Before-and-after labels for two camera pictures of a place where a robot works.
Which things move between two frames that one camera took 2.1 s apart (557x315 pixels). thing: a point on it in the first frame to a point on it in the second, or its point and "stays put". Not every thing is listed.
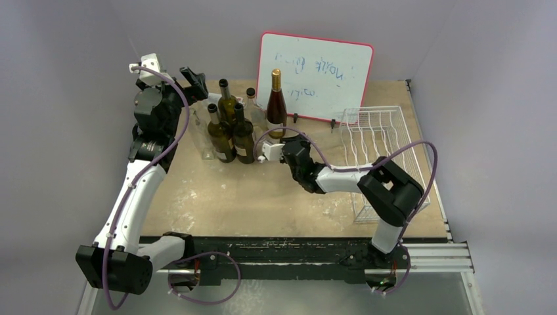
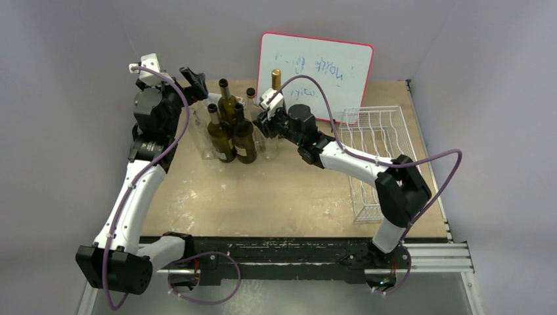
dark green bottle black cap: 243,132 stays put
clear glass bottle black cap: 255,113 stays put
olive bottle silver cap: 221,135 stays put
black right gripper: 284,152 to 266,125
